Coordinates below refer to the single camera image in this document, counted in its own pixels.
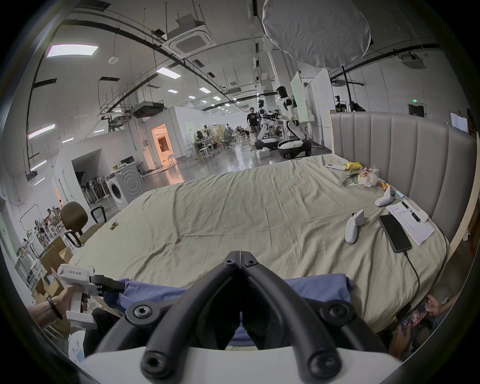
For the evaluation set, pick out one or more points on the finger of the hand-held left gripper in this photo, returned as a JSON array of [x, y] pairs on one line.
[[112, 284]]

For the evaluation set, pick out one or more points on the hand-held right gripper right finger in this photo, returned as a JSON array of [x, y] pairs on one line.
[[277, 288]]

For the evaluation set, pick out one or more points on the round white studio lamp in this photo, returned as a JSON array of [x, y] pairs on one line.
[[317, 33]]

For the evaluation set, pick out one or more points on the washing machine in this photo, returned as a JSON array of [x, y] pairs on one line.
[[125, 185]]

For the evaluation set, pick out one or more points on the bed with beige sheet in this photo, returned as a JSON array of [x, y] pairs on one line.
[[243, 210]]

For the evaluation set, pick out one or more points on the yellow bag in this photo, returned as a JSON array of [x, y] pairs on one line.
[[354, 165]]

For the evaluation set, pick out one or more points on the brown office chair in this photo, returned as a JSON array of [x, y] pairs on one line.
[[75, 219]]

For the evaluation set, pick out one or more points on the white hand controller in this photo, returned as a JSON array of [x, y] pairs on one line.
[[353, 228], [384, 198]]

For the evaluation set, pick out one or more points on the white paper sheet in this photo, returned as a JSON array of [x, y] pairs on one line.
[[412, 227]]

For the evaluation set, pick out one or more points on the person's left hand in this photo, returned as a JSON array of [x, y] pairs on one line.
[[69, 300]]

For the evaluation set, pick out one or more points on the brown cartons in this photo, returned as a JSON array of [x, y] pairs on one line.
[[52, 258]]

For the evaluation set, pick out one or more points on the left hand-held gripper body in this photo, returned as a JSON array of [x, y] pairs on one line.
[[75, 276]]

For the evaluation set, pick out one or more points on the white humanoid robot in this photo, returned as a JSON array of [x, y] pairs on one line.
[[264, 127], [290, 127]]

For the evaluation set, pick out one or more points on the white phone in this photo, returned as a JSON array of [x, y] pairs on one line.
[[335, 166]]

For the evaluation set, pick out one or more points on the person's legs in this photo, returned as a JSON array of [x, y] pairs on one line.
[[99, 328]]

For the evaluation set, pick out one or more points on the clear plastic bag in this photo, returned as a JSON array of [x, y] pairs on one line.
[[368, 179]]

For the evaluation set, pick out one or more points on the white marker pen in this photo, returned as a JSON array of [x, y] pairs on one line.
[[416, 213]]

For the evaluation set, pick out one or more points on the black phone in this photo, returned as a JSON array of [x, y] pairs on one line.
[[395, 232]]

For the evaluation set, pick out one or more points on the group of people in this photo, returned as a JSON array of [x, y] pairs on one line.
[[52, 217]]

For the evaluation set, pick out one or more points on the person's left forearm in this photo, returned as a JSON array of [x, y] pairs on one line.
[[41, 313]]

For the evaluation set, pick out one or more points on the grey padded headboard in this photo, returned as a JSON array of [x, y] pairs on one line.
[[405, 150]]

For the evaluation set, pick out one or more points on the blue garment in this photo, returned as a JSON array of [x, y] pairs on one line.
[[318, 289]]

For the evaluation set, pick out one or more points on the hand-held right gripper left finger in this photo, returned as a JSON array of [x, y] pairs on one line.
[[210, 285]]

